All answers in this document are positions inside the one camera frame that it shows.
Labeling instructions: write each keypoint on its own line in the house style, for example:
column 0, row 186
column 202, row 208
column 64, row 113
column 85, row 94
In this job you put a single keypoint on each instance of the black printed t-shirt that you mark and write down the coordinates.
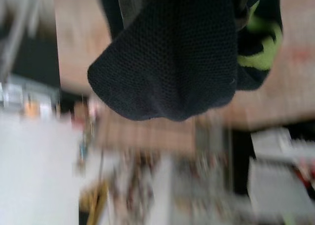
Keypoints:
column 172, row 62

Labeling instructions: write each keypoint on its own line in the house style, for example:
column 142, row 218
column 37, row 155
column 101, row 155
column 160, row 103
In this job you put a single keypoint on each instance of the black tv console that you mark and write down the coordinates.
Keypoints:
column 32, row 55

